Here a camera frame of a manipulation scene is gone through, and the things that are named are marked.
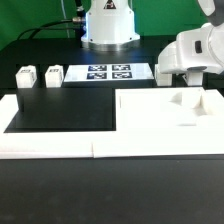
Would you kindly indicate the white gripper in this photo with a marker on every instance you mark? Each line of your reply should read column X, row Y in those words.
column 198, row 50

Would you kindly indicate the white square table top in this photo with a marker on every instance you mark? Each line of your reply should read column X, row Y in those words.
column 144, row 109

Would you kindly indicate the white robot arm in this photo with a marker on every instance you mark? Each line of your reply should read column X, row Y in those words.
column 110, row 26

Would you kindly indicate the white sheet with fiducial markers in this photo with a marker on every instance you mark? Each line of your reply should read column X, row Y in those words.
column 108, row 72

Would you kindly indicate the white U-shaped obstacle fence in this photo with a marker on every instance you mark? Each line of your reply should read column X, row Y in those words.
column 117, row 143

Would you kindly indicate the black cable connector upright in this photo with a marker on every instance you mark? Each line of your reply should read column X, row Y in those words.
column 79, row 9

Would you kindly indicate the black cable thick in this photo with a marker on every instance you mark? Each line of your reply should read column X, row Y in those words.
column 67, row 25

